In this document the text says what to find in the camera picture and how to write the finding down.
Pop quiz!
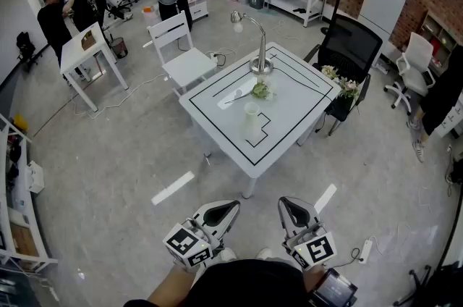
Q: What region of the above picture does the white vase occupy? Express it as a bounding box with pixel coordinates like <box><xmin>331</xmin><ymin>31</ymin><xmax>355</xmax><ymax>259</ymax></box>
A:
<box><xmin>244</xmin><ymin>101</ymin><xmax>262</xmax><ymax>143</ymax></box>

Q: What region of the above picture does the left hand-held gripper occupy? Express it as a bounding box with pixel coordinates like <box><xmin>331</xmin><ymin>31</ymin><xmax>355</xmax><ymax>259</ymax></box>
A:
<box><xmin>162</xmin><ymin>199</ymin><xmax>242</xmax><ymax>269</ymax></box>

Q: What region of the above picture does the white wooden chair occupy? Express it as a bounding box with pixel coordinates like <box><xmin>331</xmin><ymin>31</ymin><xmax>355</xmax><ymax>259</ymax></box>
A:
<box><xmin>147</xmin><ymin>10</ymin><xmax>218</xmax><ymax>98</ymax></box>

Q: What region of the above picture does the low white cabinet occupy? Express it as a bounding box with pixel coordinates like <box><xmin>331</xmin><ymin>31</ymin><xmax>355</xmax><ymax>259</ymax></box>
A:
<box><xmin>187</xmin><ymin>0</ymin><xmax>210</xmax><ymax>22</ymax></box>

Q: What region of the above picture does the black backpack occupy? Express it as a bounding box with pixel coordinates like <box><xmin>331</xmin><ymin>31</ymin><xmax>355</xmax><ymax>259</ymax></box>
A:
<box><xmin>16</xmin><ymin>31</ymin><xmax>37</xmax><ymax>64</ymax></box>

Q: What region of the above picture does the pink and white flower bouquet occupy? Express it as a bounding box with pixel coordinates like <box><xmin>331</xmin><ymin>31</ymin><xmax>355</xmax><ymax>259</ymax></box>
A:
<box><xmin>338</xmin><ymin>78</ymin><xmax>362</xmax><ymax>101</ymax></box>
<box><xmin>320</xmin><ymin>64</ymin><xmax>341</xmax><ymax>82</ymax></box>

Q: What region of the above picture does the white flowers bunch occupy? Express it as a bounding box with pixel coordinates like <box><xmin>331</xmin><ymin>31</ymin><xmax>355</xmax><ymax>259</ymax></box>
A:
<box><xmin>224</xmin><ymin>80</ymin><xmax>276</xmax><ymax>106</ymax></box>

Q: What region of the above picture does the white power strip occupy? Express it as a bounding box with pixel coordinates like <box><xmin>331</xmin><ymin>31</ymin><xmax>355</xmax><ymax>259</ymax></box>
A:
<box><xmin>209</xmin><ymin>51</ymin><xmax>228</xmax><ymax>67</ymax></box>
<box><xmin>359</xmin><ymin>239</ymin><xmax>375</xmax><ymax>265</ymax></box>

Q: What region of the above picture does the white storage shelf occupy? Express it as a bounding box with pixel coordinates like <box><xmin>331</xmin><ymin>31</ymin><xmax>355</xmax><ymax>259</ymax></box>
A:
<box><xmin>0</xmin><ymin>113</ymin><xmax>59</xmax><ymax>274</ymax></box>

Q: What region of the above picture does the black wrist-mounted screen device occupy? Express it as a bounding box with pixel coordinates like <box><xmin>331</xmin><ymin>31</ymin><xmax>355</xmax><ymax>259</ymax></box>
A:
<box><xmin>310</xmin><ymin>267</ymin><xmax>359</xmax><ymax>307</ymax></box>

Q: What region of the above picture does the black mesh office chair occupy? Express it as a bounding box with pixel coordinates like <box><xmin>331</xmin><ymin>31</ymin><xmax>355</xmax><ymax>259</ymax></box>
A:
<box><xmin>303</xmin><ymin>12</ymin><xmax>383</xmax><ymax>137</ymax></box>

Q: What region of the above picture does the white floor cable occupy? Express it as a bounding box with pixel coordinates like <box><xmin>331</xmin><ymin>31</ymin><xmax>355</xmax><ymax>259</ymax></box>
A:
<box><xmin>70</xmin><ymin>73</ymin><xmax>167</xmax><ymax>118</ymax></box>

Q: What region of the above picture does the wooden cabinet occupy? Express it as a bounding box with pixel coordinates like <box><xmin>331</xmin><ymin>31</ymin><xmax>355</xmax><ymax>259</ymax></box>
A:
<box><xmin>419</xmin><ymin>10</ymin><xmax>457</xmax><ymax>77</ymax></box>

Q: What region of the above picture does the silver desk lamp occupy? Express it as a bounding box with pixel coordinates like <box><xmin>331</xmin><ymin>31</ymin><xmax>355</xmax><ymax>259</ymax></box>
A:
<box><xmin>230</xmin><ymin>10</ymin><xmax>275</xmax><ymax>75</ymax></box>

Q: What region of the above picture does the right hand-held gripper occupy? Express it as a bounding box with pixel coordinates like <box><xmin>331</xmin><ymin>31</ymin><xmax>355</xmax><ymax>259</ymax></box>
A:
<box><xmin>277</xmin><ymin>195</ymin><xmax>338</xmax><ymax>270</ymax></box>

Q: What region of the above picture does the brown cardboard box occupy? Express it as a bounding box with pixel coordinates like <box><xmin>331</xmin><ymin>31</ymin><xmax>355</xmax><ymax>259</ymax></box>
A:
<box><xmin>80</xmin><ymin>29</ymin><xmax>98</xmax><ymax>51</ymax></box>

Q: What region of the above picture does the white panel with red diamond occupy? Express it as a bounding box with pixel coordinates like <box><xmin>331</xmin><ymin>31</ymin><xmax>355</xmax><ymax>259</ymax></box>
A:
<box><xmin>357</xmin><ymin>0</ymin><xmax>412</xmax><ymax>64</ymax></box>

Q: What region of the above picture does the black wire waste bin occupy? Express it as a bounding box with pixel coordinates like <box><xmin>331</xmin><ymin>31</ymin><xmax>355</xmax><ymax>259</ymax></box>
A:
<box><xmin>109</xmin><ymin>37</ymin><xmax>129</xmax><ymax>59</ymax></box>

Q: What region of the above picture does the person's right forearm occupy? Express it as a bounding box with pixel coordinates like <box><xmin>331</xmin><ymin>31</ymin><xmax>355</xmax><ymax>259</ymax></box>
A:
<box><xmin>302</xmin><ymin>264</ymin><xmax>326</xmax><ymax>294</ymax></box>

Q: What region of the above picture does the person's black shirt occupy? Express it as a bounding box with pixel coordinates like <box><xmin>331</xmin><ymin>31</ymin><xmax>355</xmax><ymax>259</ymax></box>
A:
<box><xmin>124</xmin><ymin>258</ymin><xmax>319</xmax><ymax>307</ymax></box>

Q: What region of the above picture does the person's left forearm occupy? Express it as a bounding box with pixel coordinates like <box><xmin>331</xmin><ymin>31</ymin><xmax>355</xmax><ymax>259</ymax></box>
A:
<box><xmin>146</xmin><ymin>264</ymin><xmax>203</xmax><ymax>305</ymax></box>

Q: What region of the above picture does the person's left shoe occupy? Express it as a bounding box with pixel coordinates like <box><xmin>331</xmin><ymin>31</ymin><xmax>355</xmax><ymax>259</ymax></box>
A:
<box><xmin>218</xmin><ymin>247</ymin><xmax>238</xmax><ymax>262</ymax></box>

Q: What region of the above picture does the small white side table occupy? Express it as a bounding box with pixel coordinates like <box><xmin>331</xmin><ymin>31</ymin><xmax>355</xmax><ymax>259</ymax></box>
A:
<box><xmin>59</xmin><ymin>22</ymin><xmax>130</xmax><ymax>114</ymax></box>

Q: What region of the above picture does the white office chair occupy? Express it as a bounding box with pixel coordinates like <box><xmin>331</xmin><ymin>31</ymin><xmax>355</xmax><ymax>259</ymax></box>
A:
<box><xmin>383</xmin><ymin>32</ymin><xmax>437</xmax><ymax>117</ymax></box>

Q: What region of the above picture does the white box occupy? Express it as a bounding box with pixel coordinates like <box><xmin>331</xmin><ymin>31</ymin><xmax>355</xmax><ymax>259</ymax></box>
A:
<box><xmin>25</xmin><ymin>160</ymin><xmax>46</xmax><ymax>194</ymax></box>

